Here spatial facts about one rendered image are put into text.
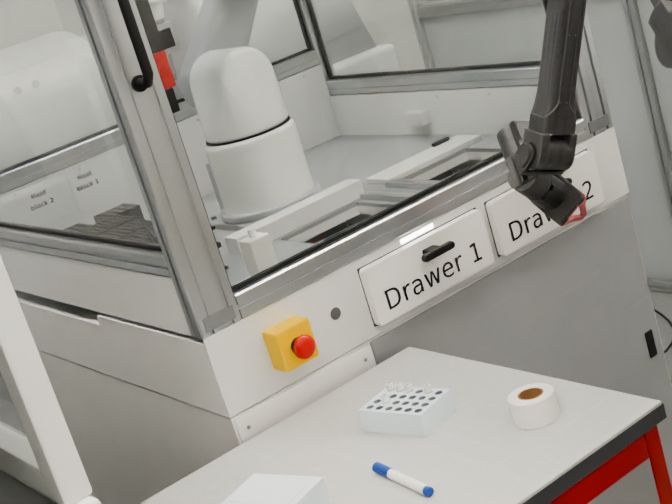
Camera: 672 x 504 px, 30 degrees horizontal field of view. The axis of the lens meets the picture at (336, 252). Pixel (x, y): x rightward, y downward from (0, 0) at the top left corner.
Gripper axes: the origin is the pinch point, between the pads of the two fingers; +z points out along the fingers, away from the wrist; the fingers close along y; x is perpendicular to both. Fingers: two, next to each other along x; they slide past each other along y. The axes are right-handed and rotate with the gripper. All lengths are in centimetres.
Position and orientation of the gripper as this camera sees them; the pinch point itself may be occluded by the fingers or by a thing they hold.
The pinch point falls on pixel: (575, 210)
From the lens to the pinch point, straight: 227.8
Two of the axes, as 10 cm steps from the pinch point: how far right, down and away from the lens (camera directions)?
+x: 6.0, -7.7, -1.9
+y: 5.3, 5.7, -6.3
